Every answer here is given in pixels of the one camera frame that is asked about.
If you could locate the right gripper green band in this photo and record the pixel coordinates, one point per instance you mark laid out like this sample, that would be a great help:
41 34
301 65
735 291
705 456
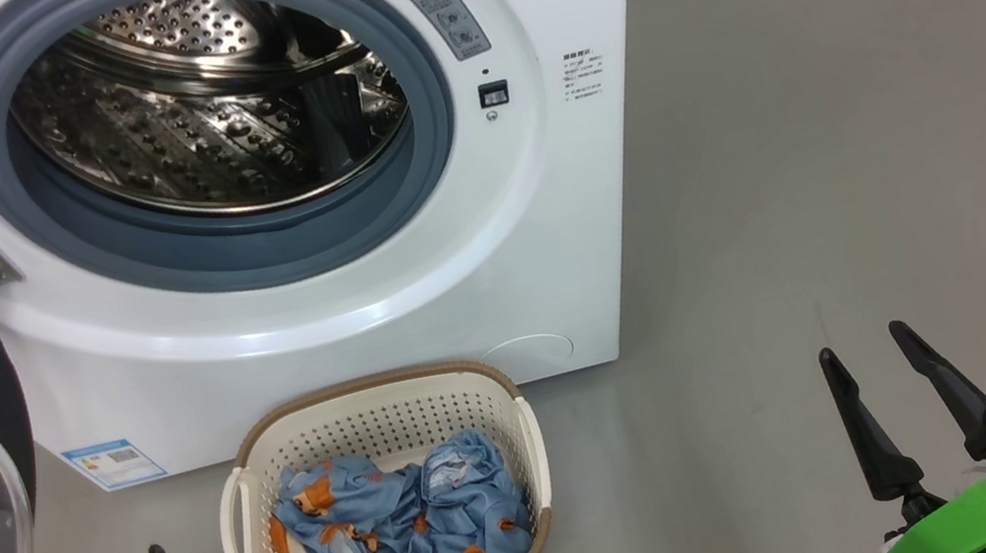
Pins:
976 526

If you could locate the blue cartoon print garment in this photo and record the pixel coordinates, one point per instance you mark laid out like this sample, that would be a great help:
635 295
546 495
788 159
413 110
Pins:
477 509

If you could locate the cream perforated laundry basket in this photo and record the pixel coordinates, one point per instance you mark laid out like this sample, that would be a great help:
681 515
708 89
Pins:
376 416

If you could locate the white front-load washing machine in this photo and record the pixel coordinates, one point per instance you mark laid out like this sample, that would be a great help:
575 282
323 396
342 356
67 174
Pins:
310 317

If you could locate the grey rubber door gasket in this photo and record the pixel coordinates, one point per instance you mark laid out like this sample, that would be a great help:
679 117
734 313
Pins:
247 242

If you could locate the black door lock slot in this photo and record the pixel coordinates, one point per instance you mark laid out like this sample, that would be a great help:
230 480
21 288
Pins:
494 94

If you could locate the round drain filter cover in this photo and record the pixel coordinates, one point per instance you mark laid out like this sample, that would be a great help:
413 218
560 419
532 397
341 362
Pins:
527 359

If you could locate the small printed text label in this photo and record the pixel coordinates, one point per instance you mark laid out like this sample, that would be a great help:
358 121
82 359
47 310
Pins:
583 74

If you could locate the perforated steel washer drum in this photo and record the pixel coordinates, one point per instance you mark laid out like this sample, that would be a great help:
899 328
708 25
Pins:
205 114

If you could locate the grey warning sticker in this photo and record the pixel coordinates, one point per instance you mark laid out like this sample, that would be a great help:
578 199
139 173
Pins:
444 14

